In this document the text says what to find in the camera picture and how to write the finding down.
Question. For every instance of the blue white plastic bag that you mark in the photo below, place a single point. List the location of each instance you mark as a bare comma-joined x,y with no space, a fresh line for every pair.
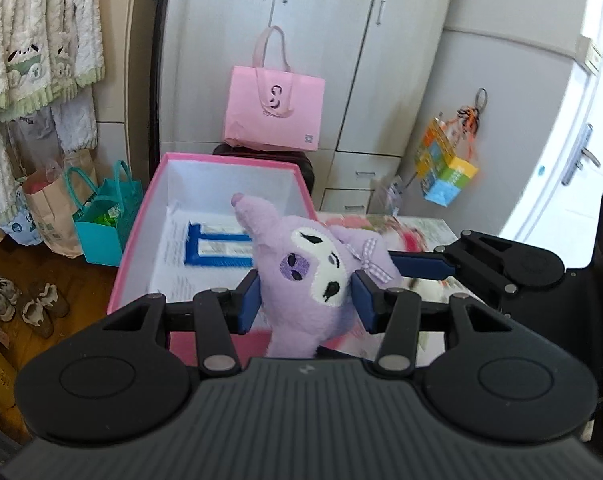
19,227

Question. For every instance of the brown paper bag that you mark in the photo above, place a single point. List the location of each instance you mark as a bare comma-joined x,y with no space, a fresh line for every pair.
56,220

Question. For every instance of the clear plastic wrapper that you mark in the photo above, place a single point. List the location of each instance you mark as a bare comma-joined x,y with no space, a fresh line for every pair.
394,195

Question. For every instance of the dark stool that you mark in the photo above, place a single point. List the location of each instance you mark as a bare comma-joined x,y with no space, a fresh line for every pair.
301,165

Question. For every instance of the pink tote bag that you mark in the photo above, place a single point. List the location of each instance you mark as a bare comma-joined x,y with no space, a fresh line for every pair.
274,120

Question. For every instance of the floral printed table cloth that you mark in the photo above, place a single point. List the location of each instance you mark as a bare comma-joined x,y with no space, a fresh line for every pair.
434,229

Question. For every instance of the grey wardrobe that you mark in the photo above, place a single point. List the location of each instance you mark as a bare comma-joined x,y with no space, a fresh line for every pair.
206,60

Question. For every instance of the cream knitted sweater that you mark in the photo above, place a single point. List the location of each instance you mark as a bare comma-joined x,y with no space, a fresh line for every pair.
41,25

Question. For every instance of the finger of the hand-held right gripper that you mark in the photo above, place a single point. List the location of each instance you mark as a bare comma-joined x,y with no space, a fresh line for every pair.
421,265

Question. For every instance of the green items in basket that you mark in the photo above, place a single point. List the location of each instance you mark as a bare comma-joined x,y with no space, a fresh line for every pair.
104,216

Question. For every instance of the white light switch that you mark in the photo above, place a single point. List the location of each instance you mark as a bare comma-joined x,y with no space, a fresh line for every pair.
592,55

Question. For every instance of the white fluffy pants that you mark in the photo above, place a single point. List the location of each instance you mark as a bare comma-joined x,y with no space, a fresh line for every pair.
74,120

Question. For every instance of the pink storage box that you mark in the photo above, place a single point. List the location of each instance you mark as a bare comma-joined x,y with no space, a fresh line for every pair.
221,180

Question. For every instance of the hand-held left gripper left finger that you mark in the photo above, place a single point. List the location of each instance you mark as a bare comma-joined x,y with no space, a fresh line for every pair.
248,305

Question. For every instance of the purple plush toy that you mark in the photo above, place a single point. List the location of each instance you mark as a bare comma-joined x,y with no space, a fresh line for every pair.
281,232

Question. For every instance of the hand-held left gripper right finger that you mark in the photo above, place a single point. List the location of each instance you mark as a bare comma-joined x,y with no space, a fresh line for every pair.
362,302

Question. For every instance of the white door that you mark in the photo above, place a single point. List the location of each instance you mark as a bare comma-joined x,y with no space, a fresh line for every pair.
556,135

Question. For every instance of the blue white packet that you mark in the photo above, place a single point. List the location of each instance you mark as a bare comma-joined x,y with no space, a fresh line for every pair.
194,250

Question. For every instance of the teal basket bag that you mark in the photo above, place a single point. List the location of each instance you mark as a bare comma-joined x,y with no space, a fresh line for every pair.
101,245

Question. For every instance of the colourful cube gift bag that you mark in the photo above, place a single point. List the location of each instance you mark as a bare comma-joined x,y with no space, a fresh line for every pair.
449,170

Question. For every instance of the grey wall hook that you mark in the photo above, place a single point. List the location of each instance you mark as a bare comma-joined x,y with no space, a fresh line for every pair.
480,97

